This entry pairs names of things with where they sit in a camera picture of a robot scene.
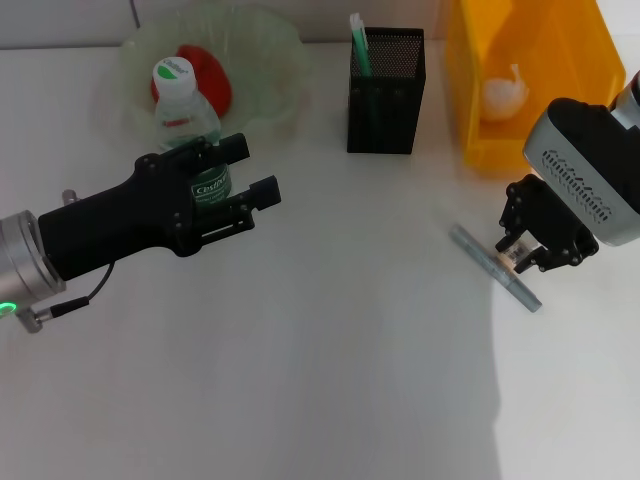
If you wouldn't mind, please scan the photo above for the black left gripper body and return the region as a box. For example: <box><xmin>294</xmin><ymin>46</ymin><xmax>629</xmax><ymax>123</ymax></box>
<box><xmin>38</xmin><ymin>151</ymin><xmax>201</xmax><ymax>280</ymax></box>

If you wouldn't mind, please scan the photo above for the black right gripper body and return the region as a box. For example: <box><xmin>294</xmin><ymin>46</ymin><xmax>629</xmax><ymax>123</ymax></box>
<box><xmin>504</xmin><ymin>173</ymin><xmax>600</xmax><ymax>261</ymax></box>

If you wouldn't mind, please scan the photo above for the beige eraser with barcode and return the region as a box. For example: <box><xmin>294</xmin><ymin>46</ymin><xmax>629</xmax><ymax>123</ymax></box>
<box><xmin>502</xmin><ymin>240</ymin><xmax>544</xmax><ymax>269</ymax></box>

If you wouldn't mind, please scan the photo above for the grey marker pen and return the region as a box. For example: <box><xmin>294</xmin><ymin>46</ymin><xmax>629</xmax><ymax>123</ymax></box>
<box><xmin>449</xmin><ymin>223</ymin><xmax>544</xmax><ymax>314</ymax></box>

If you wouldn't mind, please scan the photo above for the clear green-label water bottle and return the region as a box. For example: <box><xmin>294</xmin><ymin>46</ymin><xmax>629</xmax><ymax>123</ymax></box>
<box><xmin>151</xmin><ymin>56</ymin><xmax>234</xmax><ymax>210</ymax></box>

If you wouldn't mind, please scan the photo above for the white paper ball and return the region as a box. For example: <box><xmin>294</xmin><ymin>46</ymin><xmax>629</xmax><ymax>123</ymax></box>
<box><xmin>481</xmin><ymin>63</ymin><xmax>530</xmax><ymax>123</ymax></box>

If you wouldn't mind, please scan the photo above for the green pen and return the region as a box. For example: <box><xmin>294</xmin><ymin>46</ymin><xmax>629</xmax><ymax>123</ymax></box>
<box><xmin>348</xmin><ymin>13</ymin><xmax>376</xmax><ymax>131</ymax></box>

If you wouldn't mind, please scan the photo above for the red round fruit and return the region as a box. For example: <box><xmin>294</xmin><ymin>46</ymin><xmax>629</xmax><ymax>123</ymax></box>
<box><xmin>149</xmin><ymin>44</ymin><xmax>234</xmax><ymax>119</ymax></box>

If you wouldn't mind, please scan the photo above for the green glass fruit plate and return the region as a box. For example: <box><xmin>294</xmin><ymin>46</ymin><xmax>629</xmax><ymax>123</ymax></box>
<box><xmin>119</xmin><ymin>4</ymin><xmax>311</xmax><ymax>144</ymax></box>

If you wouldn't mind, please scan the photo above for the black mesh pen holder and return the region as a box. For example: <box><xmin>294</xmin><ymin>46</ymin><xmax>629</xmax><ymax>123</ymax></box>
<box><xmin>346</xmin><ymin>27</ymin><xmax>427</xmax><ymax>155</ymax></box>

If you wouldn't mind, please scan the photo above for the yellow plastic storage bin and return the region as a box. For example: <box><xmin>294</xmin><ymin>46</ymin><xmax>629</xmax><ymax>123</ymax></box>
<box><xmin>444</xmin><ymin>0</ymin><xmax>627</xmax><ymax>174</ymax></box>

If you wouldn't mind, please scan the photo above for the left arm connector cable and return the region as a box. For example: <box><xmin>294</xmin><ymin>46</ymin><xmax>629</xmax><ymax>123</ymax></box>
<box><xmin>18</xmin><ymin>262</ymin><xmax>116</xmax><ymax>335</ymax></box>

